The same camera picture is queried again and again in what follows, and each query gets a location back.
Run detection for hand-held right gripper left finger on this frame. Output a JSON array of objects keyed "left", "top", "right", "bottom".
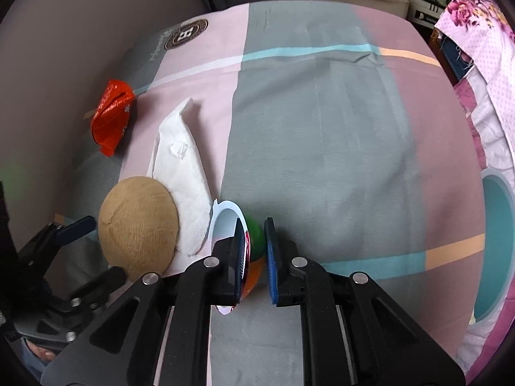
[{"left": 40, "top": 217, "right": 252, "bottom": 386}]

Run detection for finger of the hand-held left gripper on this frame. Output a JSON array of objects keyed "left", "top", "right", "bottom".
[
  {"left": 68, "top": 266, "right": 127, "bottom": 311},
  {"left": 17, "top": 215, "right": 97, "bottom": 269}
]

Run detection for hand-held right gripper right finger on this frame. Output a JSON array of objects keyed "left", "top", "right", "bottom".
[{"left": 263, "top": 217, "right": 467, "bottom": 386}]

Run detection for green orange snack cup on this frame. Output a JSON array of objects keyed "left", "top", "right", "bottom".
[{"left": 208, "top": 198, "right": 267, "bottom": 316}]

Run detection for teal round plate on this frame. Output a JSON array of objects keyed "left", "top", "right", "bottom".
[{"left": 473, "top": 169, "right": 515, "bottom": 324}]

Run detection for person's left hand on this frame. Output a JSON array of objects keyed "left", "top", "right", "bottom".
[{"left": 23, "top": 339, "right": 60, "bottom": 374}]

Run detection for white paper tissue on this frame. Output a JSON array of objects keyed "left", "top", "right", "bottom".
[{"left": 147, "top": 97, "right": 214, "bottom": 270}]

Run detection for red plastic wrapper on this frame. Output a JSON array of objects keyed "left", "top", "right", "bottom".
[{"left": 90, "top": 79, "right": 135, "bottom": 157}]

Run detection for pink grey patchwork bed sheet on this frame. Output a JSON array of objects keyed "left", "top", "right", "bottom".
[{"left": 52, "top": 0, "right": 487, "bottom": 386}]

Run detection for dark blue cloth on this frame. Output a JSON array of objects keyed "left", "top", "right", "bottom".
[{"left": 438, "top": 34, "right": 477, "bottom": 83}]

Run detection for pink floral quilt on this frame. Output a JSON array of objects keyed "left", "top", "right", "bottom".
[{"left": 432, "top": 0, "right": 515, "bottom": 386}]

